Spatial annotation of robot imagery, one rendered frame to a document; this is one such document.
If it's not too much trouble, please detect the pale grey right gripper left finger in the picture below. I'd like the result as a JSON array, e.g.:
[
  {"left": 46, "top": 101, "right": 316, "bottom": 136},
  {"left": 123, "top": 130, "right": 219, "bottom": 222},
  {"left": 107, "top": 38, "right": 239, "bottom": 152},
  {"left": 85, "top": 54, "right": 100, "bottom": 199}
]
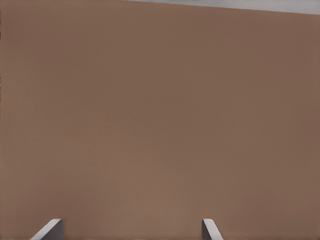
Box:
[{"left": 29, "top": 218, "right": 64, "bottom": 240}]

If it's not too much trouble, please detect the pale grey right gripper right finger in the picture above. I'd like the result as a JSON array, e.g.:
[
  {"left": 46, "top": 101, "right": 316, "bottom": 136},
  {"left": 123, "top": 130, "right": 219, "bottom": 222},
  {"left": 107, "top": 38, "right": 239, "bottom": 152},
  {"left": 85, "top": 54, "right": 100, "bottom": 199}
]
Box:
[{"left": 201, "top": 218, "right": 223, "bottom": 240}]

